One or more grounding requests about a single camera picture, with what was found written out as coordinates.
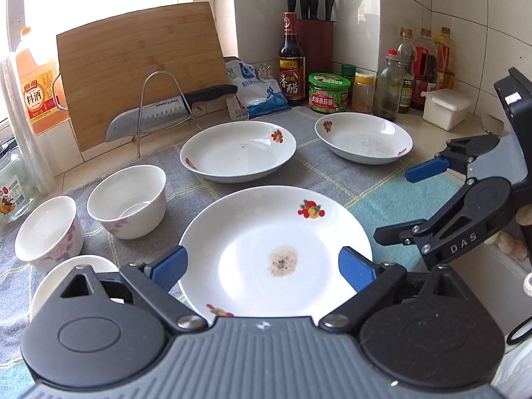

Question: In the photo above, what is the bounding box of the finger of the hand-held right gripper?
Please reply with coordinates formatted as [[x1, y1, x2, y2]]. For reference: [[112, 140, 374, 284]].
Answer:
[[405, 134, 501, 184], [373, 177, 518, 269]]

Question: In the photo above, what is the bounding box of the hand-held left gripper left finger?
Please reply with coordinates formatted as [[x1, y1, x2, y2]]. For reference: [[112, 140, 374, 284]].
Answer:
[[60, 245, 208, 335]]

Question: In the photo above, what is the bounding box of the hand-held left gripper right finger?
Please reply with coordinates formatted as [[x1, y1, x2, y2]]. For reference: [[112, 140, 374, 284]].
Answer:
[[318, 246, 470, 335]]

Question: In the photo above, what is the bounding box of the deep white fruit-print plate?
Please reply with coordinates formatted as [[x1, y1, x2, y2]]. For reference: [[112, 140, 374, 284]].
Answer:
[[314, 112, 414, 165], [180, 121, 297, 184]]

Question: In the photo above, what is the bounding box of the white pink-flower bowl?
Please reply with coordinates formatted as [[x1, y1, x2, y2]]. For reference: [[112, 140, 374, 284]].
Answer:
[[86, 165, 168, 240], [14, 195, 84, 274], [28, 254, 121, 322]]

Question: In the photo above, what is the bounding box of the large white fruit-print plate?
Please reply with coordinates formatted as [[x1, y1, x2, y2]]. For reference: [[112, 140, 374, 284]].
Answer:
[[178, 185, 374, 321]]

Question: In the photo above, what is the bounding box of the person's right hand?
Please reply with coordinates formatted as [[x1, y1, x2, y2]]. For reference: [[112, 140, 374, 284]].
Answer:
[[484, 205, 532, 263]]

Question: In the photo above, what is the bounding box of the white plastic box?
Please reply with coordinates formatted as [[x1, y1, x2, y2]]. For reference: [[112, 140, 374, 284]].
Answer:
[[422, 88, 472, 131]]

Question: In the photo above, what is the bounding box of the red-cap glass bottle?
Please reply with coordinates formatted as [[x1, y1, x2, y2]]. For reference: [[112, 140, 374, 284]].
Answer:
[[373, 49, 405, 122]]

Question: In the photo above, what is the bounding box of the yellow-lid spice jar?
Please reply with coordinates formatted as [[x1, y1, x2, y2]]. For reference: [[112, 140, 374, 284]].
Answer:
[[352, 71, 375, 113]]

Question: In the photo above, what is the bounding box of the grey plaid cloth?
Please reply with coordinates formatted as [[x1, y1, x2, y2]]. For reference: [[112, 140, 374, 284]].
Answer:
[[0, 106, 460, 399]]

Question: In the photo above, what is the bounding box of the yellow-cap oil bottle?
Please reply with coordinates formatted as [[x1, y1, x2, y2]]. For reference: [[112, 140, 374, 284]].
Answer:
[[434, 27, 456, 90]]

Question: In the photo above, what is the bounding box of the red-label sauce bottle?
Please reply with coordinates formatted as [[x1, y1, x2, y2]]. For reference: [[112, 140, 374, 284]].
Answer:
[[413, 28, 438, 111]]

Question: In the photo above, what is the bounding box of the yellow-cap dark sauce bottle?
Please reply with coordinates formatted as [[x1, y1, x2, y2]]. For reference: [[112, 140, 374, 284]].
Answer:
[[397, 27, 416, 114]]

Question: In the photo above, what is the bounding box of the green-lid sauce jar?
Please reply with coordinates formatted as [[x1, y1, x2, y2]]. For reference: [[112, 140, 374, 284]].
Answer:
[[308, 72, 352, 115]]

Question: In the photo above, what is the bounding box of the small green-lid jar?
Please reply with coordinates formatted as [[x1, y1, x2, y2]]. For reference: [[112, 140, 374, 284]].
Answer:
[[341, 64, 358, 92]]

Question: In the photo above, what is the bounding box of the dark vinegar bottle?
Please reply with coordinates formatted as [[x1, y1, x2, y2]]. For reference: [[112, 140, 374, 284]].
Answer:
[[278, 12, 306, 106]]

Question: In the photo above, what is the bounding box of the dark red knife block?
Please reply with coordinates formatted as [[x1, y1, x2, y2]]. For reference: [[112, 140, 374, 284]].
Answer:
[[296, 19, 335, 76]]

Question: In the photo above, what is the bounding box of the glass jar with label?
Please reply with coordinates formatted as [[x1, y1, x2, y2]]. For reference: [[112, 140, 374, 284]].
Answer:
[[0, 137, 36, 223]]

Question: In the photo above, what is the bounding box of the white and blue salt bag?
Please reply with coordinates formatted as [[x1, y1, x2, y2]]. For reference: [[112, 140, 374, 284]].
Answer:
[[224, 57, 289, 120]]

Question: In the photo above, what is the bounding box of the clear plastic bag roll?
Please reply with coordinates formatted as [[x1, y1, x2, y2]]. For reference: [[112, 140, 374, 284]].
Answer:
[[0, 54, 57, 196]]

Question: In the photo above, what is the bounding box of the bamboo cutting board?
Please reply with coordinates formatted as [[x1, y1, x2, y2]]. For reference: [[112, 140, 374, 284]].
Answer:
[[52, 2, 239, 152]]

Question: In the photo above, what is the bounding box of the orange cooking wine jug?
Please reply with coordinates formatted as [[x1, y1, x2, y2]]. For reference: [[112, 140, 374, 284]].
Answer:
[[14, 26, 69, 136]]

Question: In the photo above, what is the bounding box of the black-handled kitchen knife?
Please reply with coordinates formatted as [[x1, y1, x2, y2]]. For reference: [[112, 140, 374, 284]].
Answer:
[[105, 84, 238, 144]]

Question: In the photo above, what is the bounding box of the metal wire rack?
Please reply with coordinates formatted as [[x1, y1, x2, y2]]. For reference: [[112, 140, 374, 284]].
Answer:
[[132, 71, 200, 158]]

